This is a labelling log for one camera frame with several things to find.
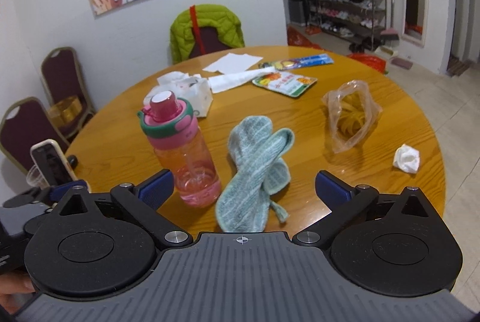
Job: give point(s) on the light blue microfiber cloth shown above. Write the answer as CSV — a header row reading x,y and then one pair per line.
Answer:
x,y
256,150

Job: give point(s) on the green orange snack packet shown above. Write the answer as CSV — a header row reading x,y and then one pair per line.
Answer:
x,y
285,83

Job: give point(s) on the smartphone in white case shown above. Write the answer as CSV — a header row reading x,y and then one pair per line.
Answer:
x,y
52,163

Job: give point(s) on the folded white paper towel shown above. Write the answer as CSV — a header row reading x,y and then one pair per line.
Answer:
x,y
226,82

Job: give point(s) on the white tissue pack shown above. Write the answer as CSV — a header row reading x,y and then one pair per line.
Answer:
x,y
192,88

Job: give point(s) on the blue long snack packet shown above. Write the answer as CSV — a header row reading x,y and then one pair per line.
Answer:
x,y
298,63

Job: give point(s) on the metal shoe rack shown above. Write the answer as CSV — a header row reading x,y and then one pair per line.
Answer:
x,y
352,7

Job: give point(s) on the crumpled white tissue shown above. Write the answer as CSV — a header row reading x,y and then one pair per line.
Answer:
x,y
407,159

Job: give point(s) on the dark red banquet chair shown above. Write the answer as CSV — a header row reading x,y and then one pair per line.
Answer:
x,y
62,78

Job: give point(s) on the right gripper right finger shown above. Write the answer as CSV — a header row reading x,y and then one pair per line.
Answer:
x,y
332,191

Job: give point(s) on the person's left hand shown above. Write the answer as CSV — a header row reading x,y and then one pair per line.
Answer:
x,y
12,284

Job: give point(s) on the clear bag of rubber bands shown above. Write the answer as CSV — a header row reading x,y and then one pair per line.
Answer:
x,y
352,113

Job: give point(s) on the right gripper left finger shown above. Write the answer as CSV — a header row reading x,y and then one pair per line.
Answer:
x,y
156,190

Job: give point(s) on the green puffer jacket on chair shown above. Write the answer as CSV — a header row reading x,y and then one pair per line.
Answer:
x,y
203,29

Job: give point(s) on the white paper sheet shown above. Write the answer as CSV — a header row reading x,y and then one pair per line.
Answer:
x,y
233,63

